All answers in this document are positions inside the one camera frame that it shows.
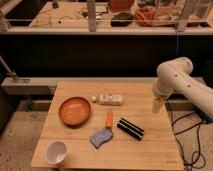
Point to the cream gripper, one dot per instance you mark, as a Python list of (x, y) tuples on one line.
[(157, 104)]

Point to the metal clamp bracket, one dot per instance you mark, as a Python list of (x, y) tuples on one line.
[(11, 74)]

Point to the black white striped block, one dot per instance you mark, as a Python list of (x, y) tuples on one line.
[(131, 129)]

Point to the white cup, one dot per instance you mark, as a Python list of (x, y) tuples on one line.
[(56, 152)]

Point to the orange crate on bench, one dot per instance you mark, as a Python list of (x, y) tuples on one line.
[(143, 17)]

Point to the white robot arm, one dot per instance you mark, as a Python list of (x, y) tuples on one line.
[(174, 75)]

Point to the orange bowl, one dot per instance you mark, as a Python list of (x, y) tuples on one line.
[(74, 111)]

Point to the wooden post right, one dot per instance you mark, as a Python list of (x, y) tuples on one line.
[(187, 10)]

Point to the wooden post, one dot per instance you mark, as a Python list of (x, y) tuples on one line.
[(91, 15), (187, 10)]

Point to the black object on bench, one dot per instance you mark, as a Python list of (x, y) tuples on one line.
[(122, 19)]

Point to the wooden post left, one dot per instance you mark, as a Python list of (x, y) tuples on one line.
[(91, 15)]

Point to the orange carrot toy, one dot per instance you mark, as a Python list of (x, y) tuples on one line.
[(109, 120)]

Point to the white rectangular box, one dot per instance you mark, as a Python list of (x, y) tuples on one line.
[(105, 99)]

